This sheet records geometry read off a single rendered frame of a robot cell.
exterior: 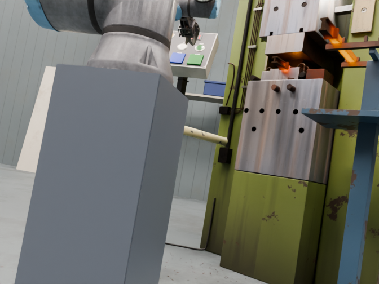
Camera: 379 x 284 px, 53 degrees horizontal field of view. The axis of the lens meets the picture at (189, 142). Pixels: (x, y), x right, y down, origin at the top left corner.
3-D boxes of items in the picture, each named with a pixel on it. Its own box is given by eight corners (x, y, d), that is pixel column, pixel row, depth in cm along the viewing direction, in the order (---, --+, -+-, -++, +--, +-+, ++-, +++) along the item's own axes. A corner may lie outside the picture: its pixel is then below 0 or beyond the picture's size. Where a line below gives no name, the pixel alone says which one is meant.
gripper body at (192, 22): (179, 38, 184) (174, 17, 175) (184, 27, 189) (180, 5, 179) (194, 39, 182) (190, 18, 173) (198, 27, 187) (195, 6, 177)
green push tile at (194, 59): (200, 64, 198) (203, 54, 202) (186, 63, 200) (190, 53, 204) (200, 66, 200) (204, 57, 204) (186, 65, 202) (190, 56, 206)
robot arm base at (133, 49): (155, 75, 72) (164, 23, 73) (66, 65, 77) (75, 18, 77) (181, 97, 90) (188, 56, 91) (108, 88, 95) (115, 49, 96)
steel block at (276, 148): (308, 180, 163) (322, 78, 166) (233, 169, 187) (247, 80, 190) (350, 189, 205) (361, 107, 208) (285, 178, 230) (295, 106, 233)
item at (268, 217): (292, 292, 159) (308, 181, 163) (219, 266, 184) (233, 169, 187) (338, 278, 202) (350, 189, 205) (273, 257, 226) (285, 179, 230)
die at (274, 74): (297, 83, 180) (299, 65, 180) (260, 83, 193) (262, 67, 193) (329, 103, 211) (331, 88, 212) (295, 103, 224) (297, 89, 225)
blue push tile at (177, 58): (181, 62, 201) (185, 52, 205) (168, 61, 203) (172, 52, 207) (182, 65, 203) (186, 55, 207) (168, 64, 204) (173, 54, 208)
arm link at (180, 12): (185, 4, 152) (193, -14, 159) (158, 2, 155) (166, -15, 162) (188, 23, 160) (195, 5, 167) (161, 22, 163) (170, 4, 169)
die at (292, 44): (302, 51, 181) (304, 31, 181) (264, 54, 194) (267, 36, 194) (333, 76, 212) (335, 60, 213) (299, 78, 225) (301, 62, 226)
